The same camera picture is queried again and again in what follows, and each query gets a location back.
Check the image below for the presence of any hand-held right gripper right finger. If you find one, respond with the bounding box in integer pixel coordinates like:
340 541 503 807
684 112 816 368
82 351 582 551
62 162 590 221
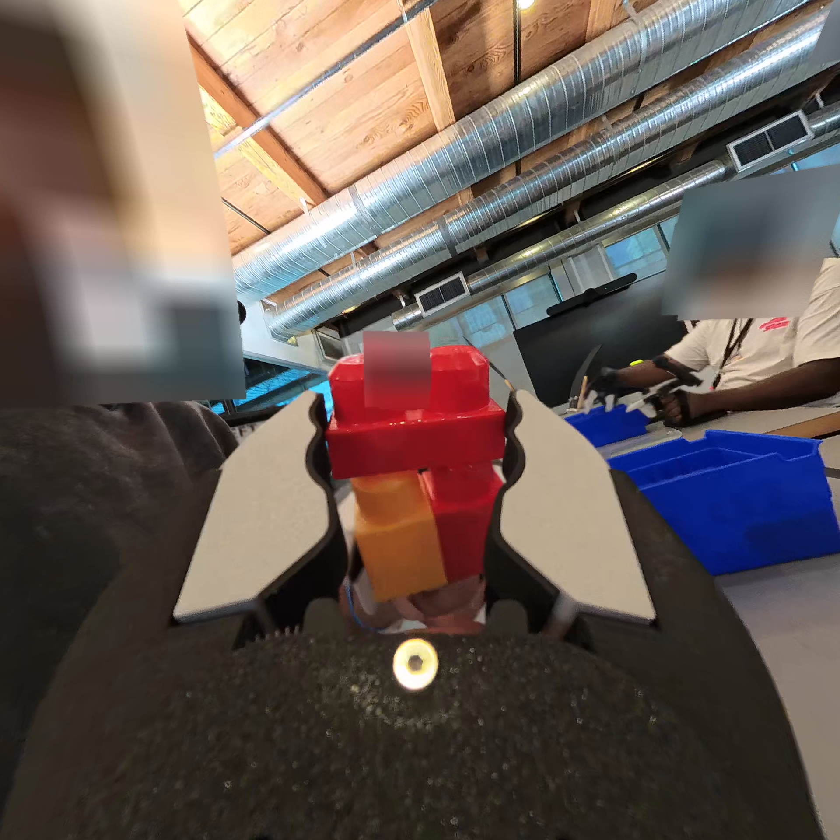
486 389 658 644

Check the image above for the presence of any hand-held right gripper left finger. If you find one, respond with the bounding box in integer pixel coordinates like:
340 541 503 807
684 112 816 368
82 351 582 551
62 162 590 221
172 391 347 647

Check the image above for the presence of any yellow toy block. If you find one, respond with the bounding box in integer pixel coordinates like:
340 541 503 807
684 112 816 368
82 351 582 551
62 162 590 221
351 472 450 603

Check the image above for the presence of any blue plastic bin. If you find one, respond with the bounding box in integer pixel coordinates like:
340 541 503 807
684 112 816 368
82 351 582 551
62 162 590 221
563 406 651 448
607 430 840 577

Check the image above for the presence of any red double toy block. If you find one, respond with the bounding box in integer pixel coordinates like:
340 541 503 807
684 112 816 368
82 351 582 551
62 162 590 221
326 346 508 480

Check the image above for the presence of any person's left hand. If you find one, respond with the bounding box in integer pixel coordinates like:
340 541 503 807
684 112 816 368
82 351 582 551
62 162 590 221
341 576 488 636

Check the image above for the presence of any person's dark sweatshirt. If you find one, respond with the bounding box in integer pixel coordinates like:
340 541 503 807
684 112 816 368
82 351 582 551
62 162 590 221
0 400 240 840

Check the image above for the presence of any black screen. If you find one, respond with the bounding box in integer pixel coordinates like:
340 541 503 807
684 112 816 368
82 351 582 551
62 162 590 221
512 305 686 411

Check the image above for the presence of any black video bar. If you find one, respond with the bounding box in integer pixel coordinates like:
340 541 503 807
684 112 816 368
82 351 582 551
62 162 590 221
546 272 639 317

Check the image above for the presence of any narrow silver air duct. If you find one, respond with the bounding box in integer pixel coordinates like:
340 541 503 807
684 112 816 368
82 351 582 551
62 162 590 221
392 98 840 332

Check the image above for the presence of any wide silver air duct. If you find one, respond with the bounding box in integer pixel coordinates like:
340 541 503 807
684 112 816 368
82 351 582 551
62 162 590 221
231 0 840 304
262 13 840 339

